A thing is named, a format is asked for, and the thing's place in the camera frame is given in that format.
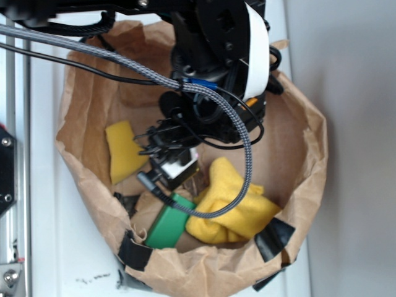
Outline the yellow cloth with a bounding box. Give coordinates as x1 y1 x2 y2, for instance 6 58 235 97
186 157 281 244

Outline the grey braided cable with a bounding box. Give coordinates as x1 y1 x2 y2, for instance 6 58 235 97
0 24 253 220

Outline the brown paper bag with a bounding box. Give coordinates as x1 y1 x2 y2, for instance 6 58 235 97
54 19 329 297

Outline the green wooden block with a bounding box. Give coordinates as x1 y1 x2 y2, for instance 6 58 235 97
144 205 190 249

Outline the thin black cable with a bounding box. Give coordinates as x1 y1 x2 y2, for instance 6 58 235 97
0 41 266 150

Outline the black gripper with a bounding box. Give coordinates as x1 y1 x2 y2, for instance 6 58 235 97
159 72 265 145

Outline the aluminium frame rail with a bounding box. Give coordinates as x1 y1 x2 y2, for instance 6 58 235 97
1 35 32 296

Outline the yellow sponge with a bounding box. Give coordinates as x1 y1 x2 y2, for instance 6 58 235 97
105 121 149 185

